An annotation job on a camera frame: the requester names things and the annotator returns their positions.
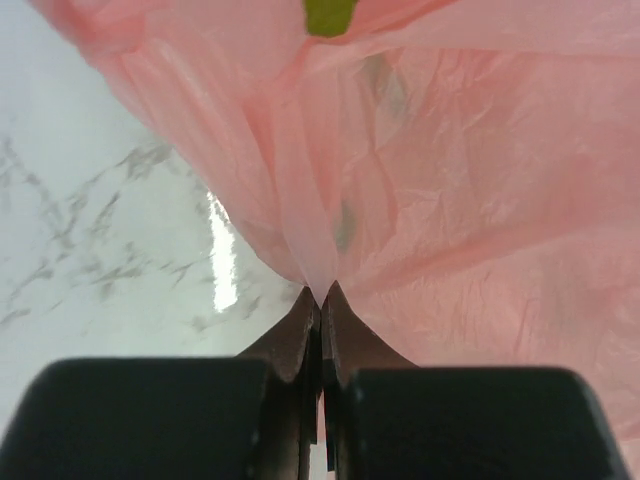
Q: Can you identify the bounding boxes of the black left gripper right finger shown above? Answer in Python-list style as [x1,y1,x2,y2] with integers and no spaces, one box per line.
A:
[320,285,630,479]

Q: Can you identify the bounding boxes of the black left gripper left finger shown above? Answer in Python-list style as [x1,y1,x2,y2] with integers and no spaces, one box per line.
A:
[1,290,319,479]

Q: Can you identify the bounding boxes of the pink plastic bag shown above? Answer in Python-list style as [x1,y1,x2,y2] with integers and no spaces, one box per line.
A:
[35,1,639,466]

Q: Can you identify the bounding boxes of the green fake fruit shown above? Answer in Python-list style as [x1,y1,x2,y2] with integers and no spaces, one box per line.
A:
[303,0,358,38]

